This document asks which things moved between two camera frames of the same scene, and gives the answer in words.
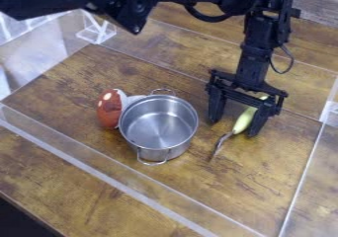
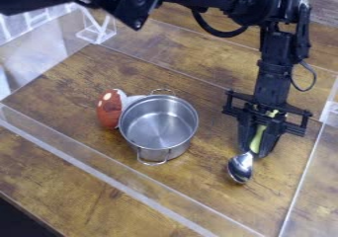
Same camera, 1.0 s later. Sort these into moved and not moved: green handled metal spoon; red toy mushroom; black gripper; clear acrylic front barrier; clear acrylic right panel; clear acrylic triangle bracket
Moved: green handled metal spoon; black gripper
Not moved: clear acrylic right panel; red toy mushroom; clear acrylic front barrier; clear acrylic triangle bracket
